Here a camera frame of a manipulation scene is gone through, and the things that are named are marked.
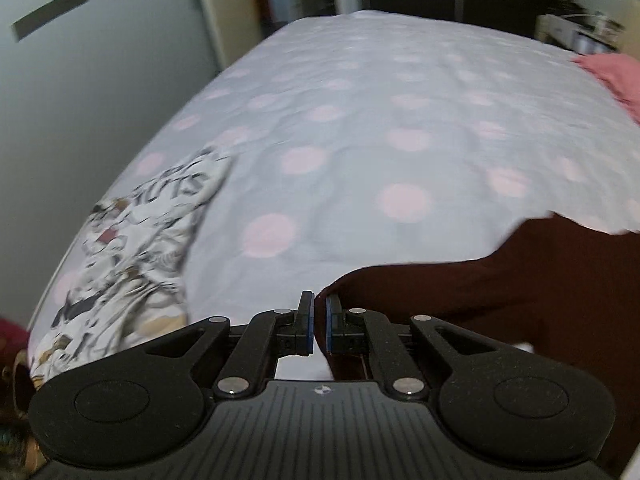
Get pink pillow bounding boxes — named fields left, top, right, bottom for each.
left=572, top=52, right=640, bottom=123

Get dark wall plate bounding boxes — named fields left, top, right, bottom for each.
left=12, top=0, right=89, bottom=43

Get white nightstand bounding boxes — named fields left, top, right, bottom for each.
left=535, top=9, right=626, bottom=56

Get polka-dot bed sheet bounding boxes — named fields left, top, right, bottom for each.
left=27, top=9, right=640, bottom=381

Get cream door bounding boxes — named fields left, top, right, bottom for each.
left=190, top=0, right=264, bottom=73

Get white printed garment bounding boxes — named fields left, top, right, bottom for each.
left=27, top=146, right=236, bottom=391

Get maroon garment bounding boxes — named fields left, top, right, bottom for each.
left=319, top=210, right=640, bottom=480

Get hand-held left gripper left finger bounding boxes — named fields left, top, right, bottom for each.
left=145, top=291, right=317, bottom=399

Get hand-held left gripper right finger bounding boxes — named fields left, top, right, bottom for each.
left=324, top=294, right=496, bottom=401

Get dark red cloth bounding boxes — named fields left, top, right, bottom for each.
left=0, top=316, right=30, bottom=357

